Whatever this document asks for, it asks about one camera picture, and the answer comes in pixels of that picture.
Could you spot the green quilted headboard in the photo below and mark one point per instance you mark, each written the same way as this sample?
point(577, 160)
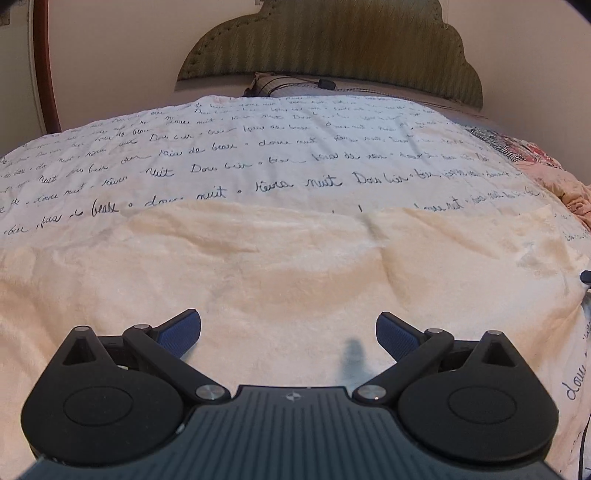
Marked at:
point(369, 46)

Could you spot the small black device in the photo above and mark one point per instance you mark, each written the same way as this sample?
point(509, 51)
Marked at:
point(326, 84)

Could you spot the cream towel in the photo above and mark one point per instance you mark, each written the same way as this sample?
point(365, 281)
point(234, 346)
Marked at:
point(286, 267)

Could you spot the striped pillow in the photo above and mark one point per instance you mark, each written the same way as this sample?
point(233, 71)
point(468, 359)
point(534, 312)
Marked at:
point(277, 85)

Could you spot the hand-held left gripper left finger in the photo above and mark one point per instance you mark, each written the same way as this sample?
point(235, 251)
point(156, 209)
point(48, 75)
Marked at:
point(185, 330)

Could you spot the white script-print bedspread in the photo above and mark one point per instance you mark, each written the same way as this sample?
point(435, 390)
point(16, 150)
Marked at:
point(277, 147)

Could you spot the pink floral blanket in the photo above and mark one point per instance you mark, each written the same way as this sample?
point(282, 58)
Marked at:
point(535, 154)

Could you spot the wooden door frame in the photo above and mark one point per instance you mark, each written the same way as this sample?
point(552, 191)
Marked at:
point(45, 69)

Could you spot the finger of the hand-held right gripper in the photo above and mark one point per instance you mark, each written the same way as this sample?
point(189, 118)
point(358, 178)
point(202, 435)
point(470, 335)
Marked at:
point(586, 278)

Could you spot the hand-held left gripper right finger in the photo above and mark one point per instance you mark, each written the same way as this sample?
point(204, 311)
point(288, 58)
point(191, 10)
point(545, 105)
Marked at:
point(392, 331)

